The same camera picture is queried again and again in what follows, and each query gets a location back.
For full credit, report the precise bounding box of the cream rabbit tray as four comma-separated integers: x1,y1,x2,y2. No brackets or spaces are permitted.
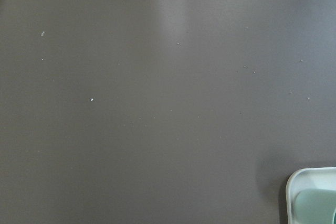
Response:
286,167,335,223

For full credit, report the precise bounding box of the green cup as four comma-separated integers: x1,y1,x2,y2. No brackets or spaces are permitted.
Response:
293,189,335,224

